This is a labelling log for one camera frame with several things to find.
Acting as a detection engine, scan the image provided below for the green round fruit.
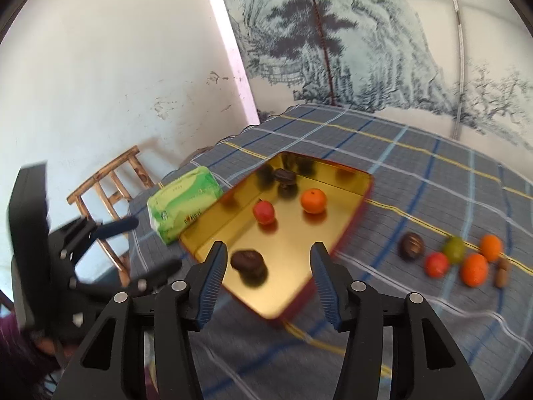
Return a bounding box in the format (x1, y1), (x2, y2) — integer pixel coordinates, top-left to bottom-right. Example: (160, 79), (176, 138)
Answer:
(442, 235), (466, 264)

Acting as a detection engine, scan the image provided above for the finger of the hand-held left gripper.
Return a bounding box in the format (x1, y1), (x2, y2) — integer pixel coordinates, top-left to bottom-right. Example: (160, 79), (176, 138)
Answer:
(126, 258), (184, 297)
(96, 216), (141, 241)

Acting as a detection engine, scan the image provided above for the large red tomato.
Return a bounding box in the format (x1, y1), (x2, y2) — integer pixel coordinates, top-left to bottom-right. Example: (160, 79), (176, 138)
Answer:
(424, 252), (450, 278)

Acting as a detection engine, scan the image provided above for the green tissue pack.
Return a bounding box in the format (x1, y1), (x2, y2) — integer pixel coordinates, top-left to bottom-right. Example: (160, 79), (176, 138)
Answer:
(147, 166), (225, 246)

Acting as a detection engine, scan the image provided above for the landscape wall painting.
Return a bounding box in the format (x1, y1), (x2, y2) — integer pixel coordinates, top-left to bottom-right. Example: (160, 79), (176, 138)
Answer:
(212, 0), (533, 153)

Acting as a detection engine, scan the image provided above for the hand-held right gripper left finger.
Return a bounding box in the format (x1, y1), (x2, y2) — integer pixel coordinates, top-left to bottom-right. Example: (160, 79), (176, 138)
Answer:
(52, 240), (229, 400)

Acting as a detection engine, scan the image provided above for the wooden chair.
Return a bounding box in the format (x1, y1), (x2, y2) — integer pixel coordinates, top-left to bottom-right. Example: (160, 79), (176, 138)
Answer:
(67, 146), (156, 287)

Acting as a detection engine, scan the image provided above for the orange tangerine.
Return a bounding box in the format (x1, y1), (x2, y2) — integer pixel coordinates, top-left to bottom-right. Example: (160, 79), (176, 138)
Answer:
(300, 188), (326, 214)
(480, 234), (504, 262)
(459, 253), (489, 288)

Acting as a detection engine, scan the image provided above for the gold metal tin tray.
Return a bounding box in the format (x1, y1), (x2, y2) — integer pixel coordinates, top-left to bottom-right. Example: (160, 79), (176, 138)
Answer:
(178, 151), (374, 330)

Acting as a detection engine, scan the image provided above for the small red tomato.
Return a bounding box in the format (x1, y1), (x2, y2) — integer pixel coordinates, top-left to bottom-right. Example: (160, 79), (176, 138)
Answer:
(253, 199), (276, 226)

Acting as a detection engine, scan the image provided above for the dark brown mangosteen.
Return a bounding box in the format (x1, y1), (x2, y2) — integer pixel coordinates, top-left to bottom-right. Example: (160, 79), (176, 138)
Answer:
(230, 249), (267, 280)
(397, 232), (425, 261)
(272, 168), (297, 186)

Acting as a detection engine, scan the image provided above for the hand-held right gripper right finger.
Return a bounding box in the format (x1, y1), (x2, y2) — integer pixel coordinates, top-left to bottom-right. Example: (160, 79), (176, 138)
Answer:
(310, 242), (486, 400)

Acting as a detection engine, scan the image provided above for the dark red hanging cord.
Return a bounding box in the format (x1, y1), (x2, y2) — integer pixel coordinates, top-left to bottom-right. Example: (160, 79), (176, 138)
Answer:
(303, 0), (337, 107)

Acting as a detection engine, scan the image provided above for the metal wall pipe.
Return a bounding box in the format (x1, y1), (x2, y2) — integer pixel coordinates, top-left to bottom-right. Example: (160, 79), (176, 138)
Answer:
(441, 0), (466, 138)

